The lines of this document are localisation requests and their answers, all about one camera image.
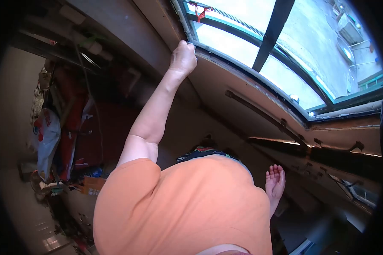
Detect white printed plastic bag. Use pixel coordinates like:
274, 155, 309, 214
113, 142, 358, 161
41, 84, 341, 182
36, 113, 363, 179
31, 108, 62, 181

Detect person's left fingers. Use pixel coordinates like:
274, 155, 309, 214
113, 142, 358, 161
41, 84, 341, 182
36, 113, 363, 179
178, 40, 197, 53

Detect person's right hand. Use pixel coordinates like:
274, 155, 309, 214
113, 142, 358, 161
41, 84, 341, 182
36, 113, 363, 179
265, 164, 286, 202

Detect red cabinet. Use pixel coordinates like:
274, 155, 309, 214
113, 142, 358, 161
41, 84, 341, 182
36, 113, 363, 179
53, 68, 104, 182

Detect person's left hand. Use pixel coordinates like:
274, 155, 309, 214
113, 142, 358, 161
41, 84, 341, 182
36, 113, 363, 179
169, 40, 198, 77

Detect metal coil spring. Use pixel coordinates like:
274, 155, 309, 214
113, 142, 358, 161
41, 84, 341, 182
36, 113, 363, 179
183, 0, 280, 48

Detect small hinged window sash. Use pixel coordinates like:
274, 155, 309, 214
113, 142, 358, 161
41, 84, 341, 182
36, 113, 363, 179
319, 166, 381, 209

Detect person's body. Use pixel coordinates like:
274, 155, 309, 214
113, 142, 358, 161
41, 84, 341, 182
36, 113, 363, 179
93, 134, 274, 255

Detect green framed window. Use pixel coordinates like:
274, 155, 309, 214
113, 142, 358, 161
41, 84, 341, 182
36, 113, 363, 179
172, 0, 383, 123

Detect white wall pipe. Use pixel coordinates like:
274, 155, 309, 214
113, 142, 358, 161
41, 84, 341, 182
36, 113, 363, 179
59, 5, 114, 62

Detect red string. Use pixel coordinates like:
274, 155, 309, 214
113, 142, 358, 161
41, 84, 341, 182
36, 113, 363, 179
189, 3, 214, 23

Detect orange cardboard box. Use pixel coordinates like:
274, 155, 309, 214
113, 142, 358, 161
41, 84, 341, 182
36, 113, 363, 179
82, 176, 107, 197

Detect brown metal window stay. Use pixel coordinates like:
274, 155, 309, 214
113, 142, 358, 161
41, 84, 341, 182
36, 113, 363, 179
225, 90, 309, 151

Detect person's legs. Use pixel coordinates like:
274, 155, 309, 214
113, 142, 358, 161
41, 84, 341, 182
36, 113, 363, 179
176, 145, 253, 174

